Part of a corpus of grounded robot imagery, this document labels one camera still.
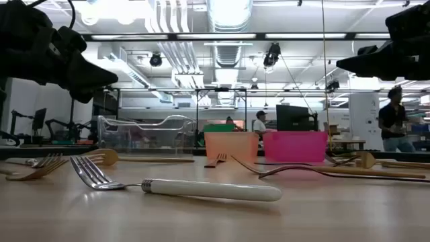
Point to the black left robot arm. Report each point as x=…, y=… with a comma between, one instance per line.
x=20, y=40

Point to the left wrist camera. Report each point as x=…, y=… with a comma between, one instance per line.
x=69, y=40

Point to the black computer monitor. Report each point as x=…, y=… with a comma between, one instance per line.
x=292, y=117

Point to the background storage shelf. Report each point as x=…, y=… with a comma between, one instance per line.
x=422, y=129

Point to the person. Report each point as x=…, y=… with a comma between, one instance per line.
x=391, y=117
x=230, y=120
x=259, y=126

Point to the orange plastic bin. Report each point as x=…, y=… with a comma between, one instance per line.
x=231, y=146

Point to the pink plastic bin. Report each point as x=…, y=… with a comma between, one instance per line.
x=295, y=146

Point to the black overhead light beam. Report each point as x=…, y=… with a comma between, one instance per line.
x=350, y=36

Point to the clear plastic bin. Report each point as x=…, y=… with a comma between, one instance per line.
x=148, y=141

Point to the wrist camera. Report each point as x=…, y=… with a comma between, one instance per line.
x=410, y=20
x=69, y=40

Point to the small black background monitor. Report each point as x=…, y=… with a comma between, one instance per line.
x=39, y=119

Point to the background wooden table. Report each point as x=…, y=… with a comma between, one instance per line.
x=347, y=141

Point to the silver ventilation duct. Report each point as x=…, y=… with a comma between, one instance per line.
x=228, y=55

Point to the black ceiling fixture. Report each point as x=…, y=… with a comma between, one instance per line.
x=332, y=85
x=155, y=60
x=272, y=55

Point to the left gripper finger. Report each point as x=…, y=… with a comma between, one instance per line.
x=90, y=80

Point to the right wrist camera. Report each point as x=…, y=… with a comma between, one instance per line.
x=410, y=20

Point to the green background box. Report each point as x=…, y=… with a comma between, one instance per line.
x=218, y=127

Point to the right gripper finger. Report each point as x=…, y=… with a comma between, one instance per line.
x=376, y=65

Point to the background black metal frame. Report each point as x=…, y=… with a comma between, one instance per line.
x=221, y=89

